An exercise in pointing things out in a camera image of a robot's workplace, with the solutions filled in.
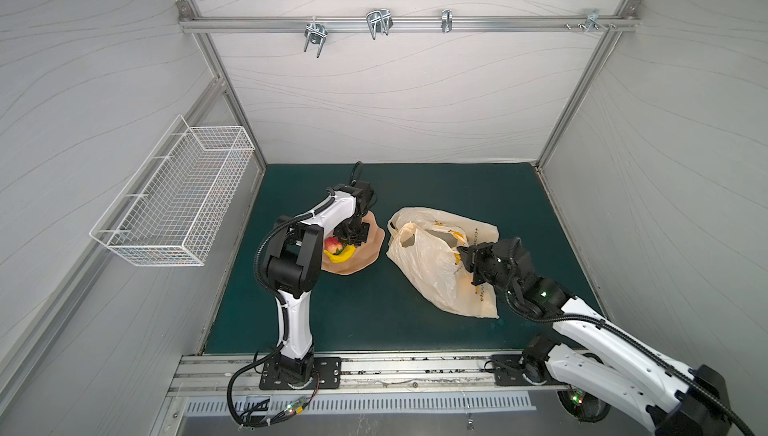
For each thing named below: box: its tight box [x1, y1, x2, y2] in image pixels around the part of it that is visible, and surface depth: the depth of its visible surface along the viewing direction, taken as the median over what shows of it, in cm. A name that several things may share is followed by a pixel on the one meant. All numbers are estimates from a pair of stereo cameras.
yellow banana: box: [323, 244, 357, 263], surface depth 90 cm
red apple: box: [324, 236, 343, 254], surface depth 94 cm
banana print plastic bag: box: [386, 207, 499, 319], surface depth 78 cm
